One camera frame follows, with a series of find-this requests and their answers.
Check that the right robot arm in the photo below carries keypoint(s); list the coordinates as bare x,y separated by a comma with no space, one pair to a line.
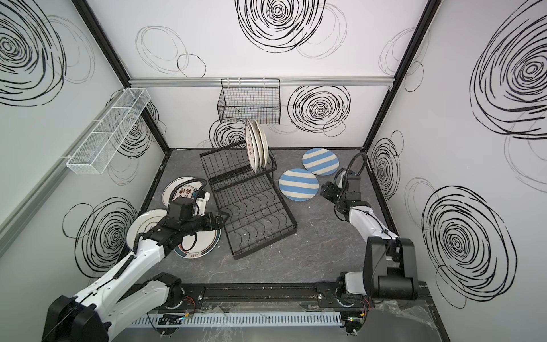
389,267

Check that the black wire wall basket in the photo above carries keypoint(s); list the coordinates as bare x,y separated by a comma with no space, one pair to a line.
242,99

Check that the white mesh wall shelf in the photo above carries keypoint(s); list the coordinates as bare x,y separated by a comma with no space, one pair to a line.
119,130

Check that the white plate red characters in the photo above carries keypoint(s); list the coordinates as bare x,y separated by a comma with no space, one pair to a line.
181,187

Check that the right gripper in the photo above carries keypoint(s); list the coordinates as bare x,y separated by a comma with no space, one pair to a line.
330,190

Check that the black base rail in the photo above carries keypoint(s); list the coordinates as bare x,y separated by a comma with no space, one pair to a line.
311,296

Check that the cream floral plate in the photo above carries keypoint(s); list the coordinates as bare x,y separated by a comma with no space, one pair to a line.
265,145

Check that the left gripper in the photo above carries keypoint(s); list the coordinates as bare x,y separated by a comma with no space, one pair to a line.
211,225

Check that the blue striped plate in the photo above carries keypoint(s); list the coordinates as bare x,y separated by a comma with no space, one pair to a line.
298,185
320,161

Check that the white plate black outline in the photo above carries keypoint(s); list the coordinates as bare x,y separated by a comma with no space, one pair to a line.
143,223

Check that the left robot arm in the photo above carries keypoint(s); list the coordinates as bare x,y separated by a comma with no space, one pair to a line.
105,308

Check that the white slotted cable duct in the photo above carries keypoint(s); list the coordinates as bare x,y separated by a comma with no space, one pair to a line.
238,320

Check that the orange sunburst plate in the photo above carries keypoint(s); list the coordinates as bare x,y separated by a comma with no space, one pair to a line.
250,146
259,145

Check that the black wire dish rack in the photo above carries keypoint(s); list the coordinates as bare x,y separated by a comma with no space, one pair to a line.
258,215

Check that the red green rimmed plate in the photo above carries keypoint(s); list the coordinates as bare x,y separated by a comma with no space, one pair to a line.
197,246

